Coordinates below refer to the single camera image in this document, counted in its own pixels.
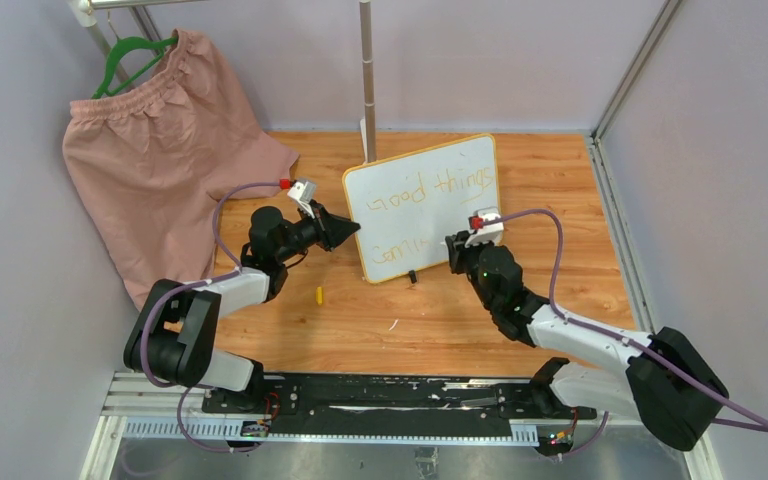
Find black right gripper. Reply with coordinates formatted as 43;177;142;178
447;230;498;311

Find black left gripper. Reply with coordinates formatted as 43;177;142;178
275;201;360;264

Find pink cloth shorts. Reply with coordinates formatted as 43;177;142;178
62;29;298;306

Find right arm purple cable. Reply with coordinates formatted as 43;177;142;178
479;209;768;435

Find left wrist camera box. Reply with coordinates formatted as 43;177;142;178
279;179;317;218

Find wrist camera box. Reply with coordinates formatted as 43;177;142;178
465;207;504;248
279;179;317;218

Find yellow framed whiteboard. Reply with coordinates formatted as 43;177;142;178
342;134;500;284

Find aluminium frame post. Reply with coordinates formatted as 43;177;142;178
592;0;685;142

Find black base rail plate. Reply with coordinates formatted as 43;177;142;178
201;372;597;444

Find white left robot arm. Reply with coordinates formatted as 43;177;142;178
123;201;361;413

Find metal stand pole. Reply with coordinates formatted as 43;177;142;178
359;0;377;164

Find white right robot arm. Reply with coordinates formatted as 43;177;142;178
444;231;729;451

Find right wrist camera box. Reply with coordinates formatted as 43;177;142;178
465;207;504;248

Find green clothes hanger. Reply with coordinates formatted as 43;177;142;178
90;34;180;101

